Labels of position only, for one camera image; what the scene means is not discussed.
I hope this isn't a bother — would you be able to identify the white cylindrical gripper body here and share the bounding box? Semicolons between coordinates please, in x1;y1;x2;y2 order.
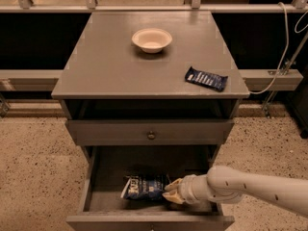
178;174;206;204

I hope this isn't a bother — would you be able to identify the open middle drawer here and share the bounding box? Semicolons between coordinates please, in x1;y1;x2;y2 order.
66;145;234;231

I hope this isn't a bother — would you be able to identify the white cable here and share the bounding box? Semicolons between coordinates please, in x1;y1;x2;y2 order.
249;1;308;96

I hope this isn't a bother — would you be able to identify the round brass drawer knob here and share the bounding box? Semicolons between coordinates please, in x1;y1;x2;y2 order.
147;131;156;140

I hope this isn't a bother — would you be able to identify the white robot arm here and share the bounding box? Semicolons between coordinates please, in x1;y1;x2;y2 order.
163;166;308;218

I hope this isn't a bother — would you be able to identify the dark blue snack bar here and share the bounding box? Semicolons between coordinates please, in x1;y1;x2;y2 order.
185;66;228;92

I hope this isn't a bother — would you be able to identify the closed top drawer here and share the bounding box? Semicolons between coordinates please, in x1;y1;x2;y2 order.
65;119;234;146

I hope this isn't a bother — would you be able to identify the metal railing frame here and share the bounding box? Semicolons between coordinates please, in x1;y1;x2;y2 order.
0;0;308;93

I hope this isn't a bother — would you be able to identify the white paper bowl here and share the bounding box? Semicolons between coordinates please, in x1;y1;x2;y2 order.
132;28;172;54

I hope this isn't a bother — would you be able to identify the blue chip bag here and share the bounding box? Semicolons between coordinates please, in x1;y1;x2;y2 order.
120;174;170;201

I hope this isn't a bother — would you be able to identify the grey wooden drawer cabinet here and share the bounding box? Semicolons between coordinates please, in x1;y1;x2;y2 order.
51;10;251;231

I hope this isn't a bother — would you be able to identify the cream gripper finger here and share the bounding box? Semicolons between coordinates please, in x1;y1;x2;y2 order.
165;178;182;192
163;192;185;204

